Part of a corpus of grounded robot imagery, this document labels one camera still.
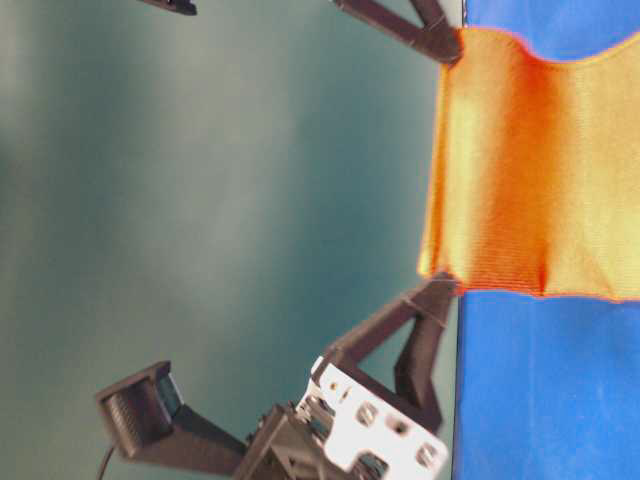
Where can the far wrist camera black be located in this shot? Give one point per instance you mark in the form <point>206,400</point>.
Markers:
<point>182,7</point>

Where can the near wrist camera black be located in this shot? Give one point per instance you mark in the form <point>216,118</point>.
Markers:
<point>149,422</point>

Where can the blue table cloth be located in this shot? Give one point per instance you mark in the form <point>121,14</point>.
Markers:
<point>548,387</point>

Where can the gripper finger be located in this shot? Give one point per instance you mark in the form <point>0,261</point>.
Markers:
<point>379,17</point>
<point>437,39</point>

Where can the near camera cable black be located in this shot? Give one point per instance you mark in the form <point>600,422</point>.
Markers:
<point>105,462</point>

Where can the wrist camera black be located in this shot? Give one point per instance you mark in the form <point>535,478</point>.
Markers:
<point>182,7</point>
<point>149,422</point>

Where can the near gripper white black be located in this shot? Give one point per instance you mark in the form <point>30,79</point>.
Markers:
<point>348,426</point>

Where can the orange towel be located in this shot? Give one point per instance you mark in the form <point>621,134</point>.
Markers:
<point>534,182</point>

